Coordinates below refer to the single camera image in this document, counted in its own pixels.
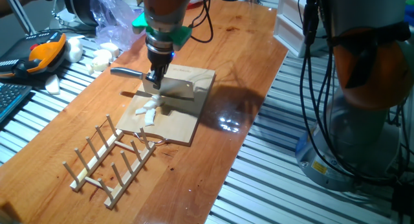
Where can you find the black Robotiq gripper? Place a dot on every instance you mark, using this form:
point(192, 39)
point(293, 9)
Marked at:
point(161, 62)

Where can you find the steel cleaver knife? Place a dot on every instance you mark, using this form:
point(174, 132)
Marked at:
point(178, 88)

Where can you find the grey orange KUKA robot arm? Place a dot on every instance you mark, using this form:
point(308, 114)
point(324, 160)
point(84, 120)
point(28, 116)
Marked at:
point(365, 72)

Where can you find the person forearm brown sleeve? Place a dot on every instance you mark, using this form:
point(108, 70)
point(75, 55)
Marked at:
point(7, 5)

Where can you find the white radish piece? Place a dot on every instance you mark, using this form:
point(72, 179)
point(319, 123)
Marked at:
point(149, 117)
point(158, 98)

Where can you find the small white radish slice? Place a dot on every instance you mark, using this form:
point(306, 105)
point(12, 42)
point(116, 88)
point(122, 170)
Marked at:
point(141, 111)

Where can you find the white radish chunk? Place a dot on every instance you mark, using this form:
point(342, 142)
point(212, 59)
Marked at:
point(108, 49)
point(52, 85)
point(74, 50)
point(100, 63)

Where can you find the clear plastic bag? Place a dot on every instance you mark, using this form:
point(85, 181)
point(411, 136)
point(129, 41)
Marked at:
point(110, 13)

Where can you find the white plastic bag red print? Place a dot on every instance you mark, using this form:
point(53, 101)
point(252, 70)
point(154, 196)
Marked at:
point(194, 4)

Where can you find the large glossy wooden board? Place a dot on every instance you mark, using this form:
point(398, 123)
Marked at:
point(242, 55)

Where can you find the black round device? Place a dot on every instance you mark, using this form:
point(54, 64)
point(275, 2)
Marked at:
point(81, 7)

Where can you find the wooden peg dish rack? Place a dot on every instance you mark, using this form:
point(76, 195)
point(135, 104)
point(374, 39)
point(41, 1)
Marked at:
point(127, 178)

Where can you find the orange black teach pendant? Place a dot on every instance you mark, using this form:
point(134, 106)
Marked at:
point(45, 52)

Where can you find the white plastic drawer box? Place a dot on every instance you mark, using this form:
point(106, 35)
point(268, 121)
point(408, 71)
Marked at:
point(284, 23)

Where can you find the black computer keyboard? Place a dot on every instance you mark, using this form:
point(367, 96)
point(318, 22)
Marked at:
point(13, 97)

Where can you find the blue plastic bag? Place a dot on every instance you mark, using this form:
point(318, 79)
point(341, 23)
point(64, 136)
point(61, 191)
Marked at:
point(409, 15)

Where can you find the aluminium frame post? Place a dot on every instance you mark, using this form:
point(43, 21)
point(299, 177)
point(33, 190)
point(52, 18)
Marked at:
point(19, 13)

